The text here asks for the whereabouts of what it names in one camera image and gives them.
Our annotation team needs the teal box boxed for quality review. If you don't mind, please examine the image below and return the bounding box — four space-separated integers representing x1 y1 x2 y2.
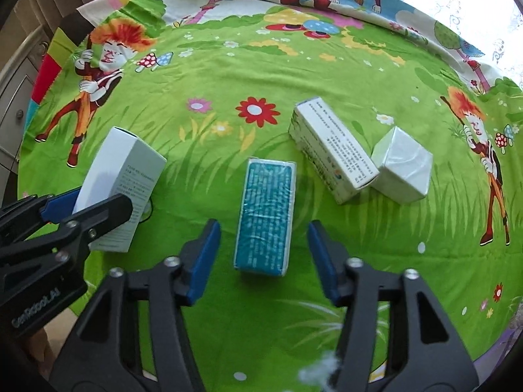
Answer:
233 157 297 278

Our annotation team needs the green cartoon printed bed sheet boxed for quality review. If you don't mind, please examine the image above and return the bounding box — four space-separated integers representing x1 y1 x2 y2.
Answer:
16 0 523 392

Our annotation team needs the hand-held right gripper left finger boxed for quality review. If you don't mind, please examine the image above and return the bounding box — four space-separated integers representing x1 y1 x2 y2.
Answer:
49 218 222 392

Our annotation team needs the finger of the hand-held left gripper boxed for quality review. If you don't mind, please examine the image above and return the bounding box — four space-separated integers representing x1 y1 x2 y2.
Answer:
61 193 135 254
0 189 82 238

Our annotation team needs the tall white grey box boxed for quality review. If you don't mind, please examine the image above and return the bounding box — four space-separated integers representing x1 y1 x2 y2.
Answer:
73 126 168 253

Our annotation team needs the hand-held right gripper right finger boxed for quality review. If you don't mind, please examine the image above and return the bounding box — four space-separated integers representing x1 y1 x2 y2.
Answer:
306 220 480 392

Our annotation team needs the white medicine box red figure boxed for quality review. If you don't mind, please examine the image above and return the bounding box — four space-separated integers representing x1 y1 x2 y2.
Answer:
288 97 380 206

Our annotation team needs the glossy white cube box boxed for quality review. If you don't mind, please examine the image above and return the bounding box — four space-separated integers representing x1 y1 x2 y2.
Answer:
370 126 434 205

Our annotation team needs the white lace curtain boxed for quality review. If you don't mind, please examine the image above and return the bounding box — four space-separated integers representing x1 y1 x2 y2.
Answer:
343 0 523 87

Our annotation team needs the white carved nightstand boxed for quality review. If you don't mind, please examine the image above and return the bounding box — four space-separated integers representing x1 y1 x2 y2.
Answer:
0 24 46 173

